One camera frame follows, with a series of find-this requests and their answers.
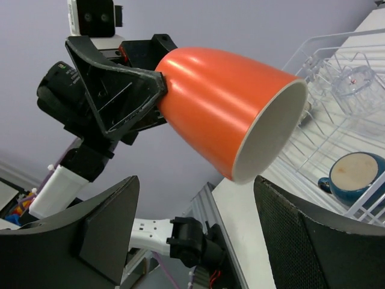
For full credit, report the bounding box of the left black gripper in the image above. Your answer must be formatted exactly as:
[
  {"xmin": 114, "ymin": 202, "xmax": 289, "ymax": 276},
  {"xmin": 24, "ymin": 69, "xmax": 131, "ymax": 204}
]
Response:
[{"xmin": 37, "ymin": 34, "xmax": 177, "ymax": 145}]

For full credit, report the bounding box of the white wire dish rack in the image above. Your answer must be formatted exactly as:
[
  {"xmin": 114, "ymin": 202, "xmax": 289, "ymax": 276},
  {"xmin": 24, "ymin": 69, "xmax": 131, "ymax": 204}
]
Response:
[{"xmin": 266, "ymin": 28, "xmax": 384, "ymax": 226}]

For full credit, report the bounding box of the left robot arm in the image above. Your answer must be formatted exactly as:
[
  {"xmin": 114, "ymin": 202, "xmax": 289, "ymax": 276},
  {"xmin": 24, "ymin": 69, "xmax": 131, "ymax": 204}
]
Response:
[{"xmin": 29, "ymin": 34, "xmax": 176, "ymax": 219}]

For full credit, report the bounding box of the clear glass with sticker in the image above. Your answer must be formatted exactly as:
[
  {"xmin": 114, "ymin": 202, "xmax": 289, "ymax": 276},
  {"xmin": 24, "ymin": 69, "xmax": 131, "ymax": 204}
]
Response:
[{"xmin": 331, "ymin": 66, "xmax": 383, "ymax": 116}]

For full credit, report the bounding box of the dark blue squat mug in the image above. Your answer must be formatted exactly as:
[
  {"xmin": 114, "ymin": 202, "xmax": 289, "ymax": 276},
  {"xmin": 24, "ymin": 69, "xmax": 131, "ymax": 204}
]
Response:
[{"xmin": 318, "ymin": 152, "xmax": 384, "ymax": 207}]

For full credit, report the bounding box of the aluminium mounting rail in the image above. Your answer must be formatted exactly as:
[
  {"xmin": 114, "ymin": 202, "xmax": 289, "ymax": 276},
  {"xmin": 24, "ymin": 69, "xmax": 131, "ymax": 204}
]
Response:
[{"xmin": 187, "ymin": 182, "xmax": 248, "ymax": 289}]

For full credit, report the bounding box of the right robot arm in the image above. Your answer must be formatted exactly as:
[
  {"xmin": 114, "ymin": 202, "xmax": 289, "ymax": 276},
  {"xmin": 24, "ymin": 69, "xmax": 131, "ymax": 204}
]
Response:
[{"xmin": 1, "ymin": 176, "xmax": 384, "ymax": 288}]

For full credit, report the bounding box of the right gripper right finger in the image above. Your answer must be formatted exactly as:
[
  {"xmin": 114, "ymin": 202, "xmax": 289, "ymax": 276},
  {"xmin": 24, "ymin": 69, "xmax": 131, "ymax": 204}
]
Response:
[{"xmin": 253, "ymin": 176, "xmax": 384, "ymax": 288}]

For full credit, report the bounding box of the orange mug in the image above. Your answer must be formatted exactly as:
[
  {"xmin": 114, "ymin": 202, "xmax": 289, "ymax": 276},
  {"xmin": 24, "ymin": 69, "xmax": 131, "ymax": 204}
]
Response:
[{"xmin": 156, "ymin": 47, "xmax": 308, "ymax": 184}]

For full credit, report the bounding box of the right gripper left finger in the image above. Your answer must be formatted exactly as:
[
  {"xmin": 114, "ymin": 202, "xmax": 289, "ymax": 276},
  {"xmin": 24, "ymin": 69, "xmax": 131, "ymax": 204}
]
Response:
[{"xmin": 1, "ymin": 176, "xmax": 140, "ymax": 288}]

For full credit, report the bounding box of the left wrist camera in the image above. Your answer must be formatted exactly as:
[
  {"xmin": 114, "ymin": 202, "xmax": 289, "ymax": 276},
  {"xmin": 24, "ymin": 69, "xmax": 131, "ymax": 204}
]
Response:
[{"xmin": 67, "ymin": 0, "xmax": 124, "ymax": 50}]

